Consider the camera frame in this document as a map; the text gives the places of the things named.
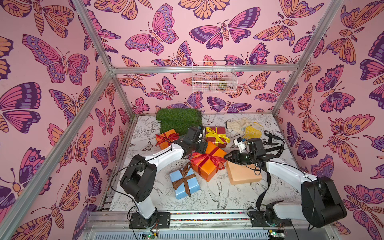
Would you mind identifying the peach gift box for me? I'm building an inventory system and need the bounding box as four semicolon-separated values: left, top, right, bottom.
226;161;263;185

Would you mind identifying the large orange gift box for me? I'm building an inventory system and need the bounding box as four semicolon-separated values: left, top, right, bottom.
189;140;228;183

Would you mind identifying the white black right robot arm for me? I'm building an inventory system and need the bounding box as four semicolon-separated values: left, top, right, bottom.
225;138;347;228

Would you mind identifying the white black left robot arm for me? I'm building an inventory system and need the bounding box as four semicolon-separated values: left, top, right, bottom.
120;126;205;227

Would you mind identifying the red ribbon on small box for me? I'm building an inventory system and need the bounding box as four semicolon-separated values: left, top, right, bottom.
155;131;180;148

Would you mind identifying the dark red gift box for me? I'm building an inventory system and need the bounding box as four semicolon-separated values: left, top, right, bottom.
204;125;228;149

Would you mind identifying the small orange gift box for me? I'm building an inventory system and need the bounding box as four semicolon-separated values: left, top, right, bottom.
155;128;180;151

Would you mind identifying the light blue gift box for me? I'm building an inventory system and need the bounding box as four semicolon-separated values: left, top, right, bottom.
169;166;201;200

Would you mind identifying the yellow dotted work glove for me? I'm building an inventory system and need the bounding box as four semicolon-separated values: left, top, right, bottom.
243;126;264;140

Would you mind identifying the green artificial grass mat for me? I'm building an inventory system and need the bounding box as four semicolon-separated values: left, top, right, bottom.
156;109;203;135

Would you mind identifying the beige knit work glove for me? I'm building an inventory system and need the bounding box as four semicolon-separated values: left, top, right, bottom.
226;118;254;135

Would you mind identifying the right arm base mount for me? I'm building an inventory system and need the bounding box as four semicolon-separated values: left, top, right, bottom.
247;209;293;228

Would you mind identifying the white wire basket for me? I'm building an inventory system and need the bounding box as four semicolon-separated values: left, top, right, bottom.
191;65;238;94

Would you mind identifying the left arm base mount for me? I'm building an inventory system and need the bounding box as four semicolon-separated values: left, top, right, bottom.
129;212;171;229

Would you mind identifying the aluminium front rail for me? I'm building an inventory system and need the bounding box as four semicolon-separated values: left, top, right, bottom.
81;210;343;240

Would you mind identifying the aluminium frame post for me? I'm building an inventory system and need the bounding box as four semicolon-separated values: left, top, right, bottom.
272;0;344;117

